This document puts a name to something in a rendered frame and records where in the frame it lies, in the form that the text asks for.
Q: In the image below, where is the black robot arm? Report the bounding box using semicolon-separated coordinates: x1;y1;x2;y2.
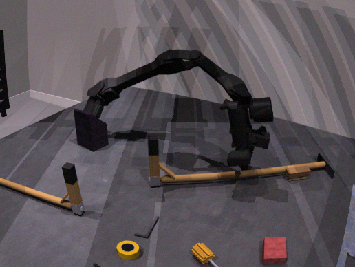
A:
83;50;273;149

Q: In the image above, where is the yellow ring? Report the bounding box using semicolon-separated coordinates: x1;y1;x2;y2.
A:
116;241;140;260

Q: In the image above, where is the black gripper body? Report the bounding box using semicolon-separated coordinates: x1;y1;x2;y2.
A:
227;122;251;167

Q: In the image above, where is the red block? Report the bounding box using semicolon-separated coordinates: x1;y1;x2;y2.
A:
261;237;287;264

